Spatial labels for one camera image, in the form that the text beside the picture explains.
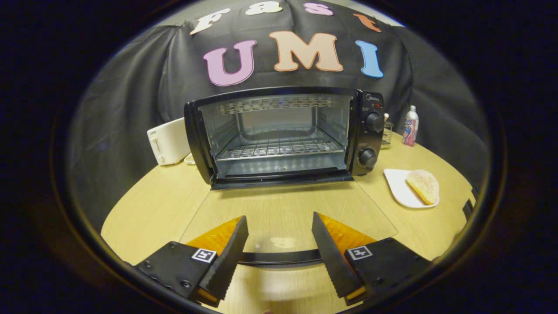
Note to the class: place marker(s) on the black toaster oven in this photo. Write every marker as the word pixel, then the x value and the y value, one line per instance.
pixel 370 141

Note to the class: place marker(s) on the pink white bottle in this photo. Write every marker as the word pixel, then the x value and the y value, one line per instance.
pixel 410 126

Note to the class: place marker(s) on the white square plate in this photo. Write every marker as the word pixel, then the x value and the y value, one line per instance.
pixel 399 187

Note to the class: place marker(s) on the black table clamp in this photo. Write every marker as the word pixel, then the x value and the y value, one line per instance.
pixel 474 192
pixel 468 210

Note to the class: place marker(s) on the white bread toaster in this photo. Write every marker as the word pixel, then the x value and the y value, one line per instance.
pixel 168 141

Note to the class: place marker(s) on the black backdrop cloth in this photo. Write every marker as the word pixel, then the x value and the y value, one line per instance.
pixel 130 100

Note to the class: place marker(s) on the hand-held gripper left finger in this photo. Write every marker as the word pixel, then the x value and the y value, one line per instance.
pixel 229 261

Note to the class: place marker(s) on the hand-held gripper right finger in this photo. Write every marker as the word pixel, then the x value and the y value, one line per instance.
pixel 333 261

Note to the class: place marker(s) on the sugared round bread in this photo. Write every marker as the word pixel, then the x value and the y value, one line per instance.
pixel 423 185

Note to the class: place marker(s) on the small dish of grains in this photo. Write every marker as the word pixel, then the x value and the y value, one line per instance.
pixel 190 159

